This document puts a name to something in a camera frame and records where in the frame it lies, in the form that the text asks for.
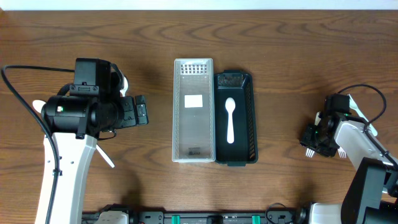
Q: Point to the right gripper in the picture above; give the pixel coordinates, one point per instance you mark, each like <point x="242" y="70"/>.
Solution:
<point x="306" y="141"/>

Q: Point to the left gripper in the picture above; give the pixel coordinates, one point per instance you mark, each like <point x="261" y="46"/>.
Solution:
<point x="140" y="109"/>

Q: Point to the white fork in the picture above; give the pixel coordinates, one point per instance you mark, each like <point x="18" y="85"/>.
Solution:
<point x="309" y="152"/>
<point x="355" y="107"/>
<point x="341" y="153"/>

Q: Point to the white spoon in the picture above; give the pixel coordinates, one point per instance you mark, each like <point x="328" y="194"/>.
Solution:
<point x="38" y="105"/>
<point x="230" y="106"/>
<point x="125" y="87"/>
<point x="105" y="156"/>

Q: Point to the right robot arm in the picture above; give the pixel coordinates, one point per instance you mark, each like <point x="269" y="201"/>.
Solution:
<point x="376" y="170"/>

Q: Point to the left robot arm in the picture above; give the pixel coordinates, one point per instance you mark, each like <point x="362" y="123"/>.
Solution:
<point x="95" y="102"/>

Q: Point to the clear plastic basket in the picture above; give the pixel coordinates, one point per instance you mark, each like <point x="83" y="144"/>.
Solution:
<point x="193" y="132"/>

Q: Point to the dark green plastic basket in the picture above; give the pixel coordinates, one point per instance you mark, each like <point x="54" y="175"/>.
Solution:
<point x="243" y="150"/>

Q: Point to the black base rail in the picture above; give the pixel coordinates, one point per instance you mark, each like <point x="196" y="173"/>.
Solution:
<point x="276" y="213"/>

